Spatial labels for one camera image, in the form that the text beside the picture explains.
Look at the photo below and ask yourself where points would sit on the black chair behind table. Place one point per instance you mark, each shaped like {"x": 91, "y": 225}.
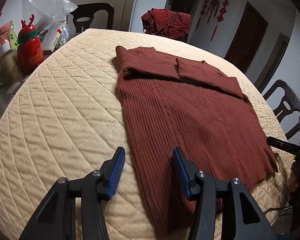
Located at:
{"x": 83, "y": 15}

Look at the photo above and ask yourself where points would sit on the pink green snack packet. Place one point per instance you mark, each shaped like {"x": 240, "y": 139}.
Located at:
{"x": 7, "y": 34}

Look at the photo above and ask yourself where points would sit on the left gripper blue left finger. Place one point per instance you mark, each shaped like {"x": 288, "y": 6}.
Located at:
{"x": 54, "y": 218}

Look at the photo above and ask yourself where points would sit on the glass jar white lid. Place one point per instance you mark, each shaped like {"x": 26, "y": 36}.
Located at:
{"x": 9, "y": 69}

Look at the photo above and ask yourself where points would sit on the clear plastic bag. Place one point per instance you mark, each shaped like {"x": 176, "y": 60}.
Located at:
{"x": 46, "y": 12}

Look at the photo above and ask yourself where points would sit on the white medicine box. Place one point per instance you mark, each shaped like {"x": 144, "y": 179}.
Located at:
{"x": 52, "y": 36}

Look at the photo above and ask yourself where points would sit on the red black checkered cloth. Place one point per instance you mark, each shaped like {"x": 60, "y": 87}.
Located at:
{"x": 166, "y": 23}

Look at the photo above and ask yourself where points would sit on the red reindeer thermos bottle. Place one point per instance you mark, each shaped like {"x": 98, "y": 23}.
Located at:
{"x": 29, "y": 51}

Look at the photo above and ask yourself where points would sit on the red chinese knot decorations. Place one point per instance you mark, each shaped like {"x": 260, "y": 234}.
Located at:
{"x": 213, "y": 9}

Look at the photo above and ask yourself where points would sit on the rust red knit sweater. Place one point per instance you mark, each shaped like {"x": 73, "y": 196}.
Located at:
{"x": 168, "y": 102}

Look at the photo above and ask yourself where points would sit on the black chair at right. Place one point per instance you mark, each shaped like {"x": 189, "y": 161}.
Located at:
{"x": 289, "y": 104}

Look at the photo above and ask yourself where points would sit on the beige quilted table cover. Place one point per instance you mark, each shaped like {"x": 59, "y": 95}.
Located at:
{"x": 65, "y": 120}

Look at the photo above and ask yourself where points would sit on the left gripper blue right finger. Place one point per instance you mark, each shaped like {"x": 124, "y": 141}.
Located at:
{"x": 242, "y": 217}

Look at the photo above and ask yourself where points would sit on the dark wooden door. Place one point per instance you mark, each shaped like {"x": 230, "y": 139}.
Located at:
{"x": 247, "y": 39}

